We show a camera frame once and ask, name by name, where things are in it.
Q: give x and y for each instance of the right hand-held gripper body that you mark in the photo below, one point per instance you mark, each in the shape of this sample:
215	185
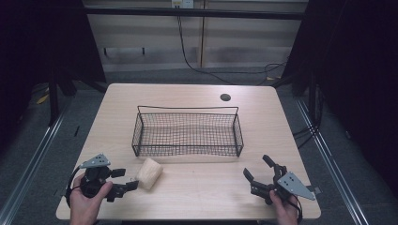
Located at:
294	186

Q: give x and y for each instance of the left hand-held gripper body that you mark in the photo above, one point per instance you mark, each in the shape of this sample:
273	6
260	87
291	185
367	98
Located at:
94	162

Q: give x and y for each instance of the person's right hand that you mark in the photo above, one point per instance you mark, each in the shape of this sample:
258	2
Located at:
284	210

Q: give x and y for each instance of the person's left hand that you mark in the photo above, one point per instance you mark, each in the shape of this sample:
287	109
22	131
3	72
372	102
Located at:
84	201

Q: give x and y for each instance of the black metal stand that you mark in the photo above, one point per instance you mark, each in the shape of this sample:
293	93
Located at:
312	100
53	100

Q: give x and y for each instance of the dark round table grommet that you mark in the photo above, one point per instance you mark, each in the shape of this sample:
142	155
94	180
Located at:
225	97

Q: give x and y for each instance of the yellow floor tape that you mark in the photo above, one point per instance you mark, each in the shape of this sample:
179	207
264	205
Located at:
42	99

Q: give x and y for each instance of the black curtain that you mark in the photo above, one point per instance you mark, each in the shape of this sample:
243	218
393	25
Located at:
37	43
353	78

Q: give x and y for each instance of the black horizontal metal bar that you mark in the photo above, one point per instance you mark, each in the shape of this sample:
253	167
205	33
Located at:
194	13

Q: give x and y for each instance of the silver floor rail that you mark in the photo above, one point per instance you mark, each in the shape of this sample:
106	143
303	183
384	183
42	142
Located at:
331	159
34	159

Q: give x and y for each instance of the white wall socket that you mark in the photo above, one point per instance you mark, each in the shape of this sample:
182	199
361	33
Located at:
182	3

